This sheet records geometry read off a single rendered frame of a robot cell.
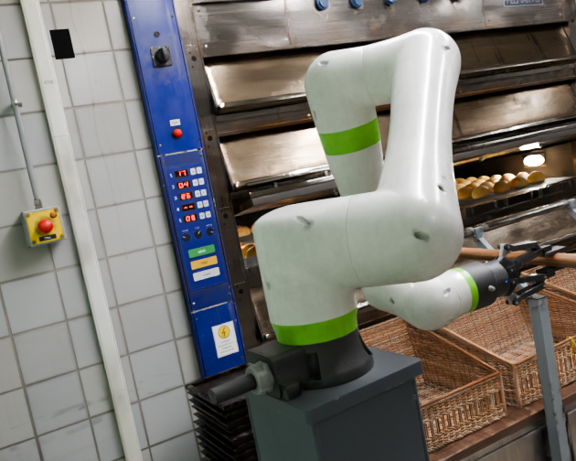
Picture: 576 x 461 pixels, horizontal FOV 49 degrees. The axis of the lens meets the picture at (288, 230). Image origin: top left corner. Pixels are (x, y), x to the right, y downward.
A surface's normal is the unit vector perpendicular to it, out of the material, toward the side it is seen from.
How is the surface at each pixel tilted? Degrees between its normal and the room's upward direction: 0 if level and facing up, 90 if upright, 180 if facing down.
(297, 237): 86
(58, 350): 90
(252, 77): 68
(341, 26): 90
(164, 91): 90
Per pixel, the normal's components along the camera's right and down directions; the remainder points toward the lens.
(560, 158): -0.86, 0.21
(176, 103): 0.47, 0.01
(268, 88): 0.37, -0.33
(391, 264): -0.27, 0.52
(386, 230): -0.41, -0.10
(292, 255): -0.37, 0.16
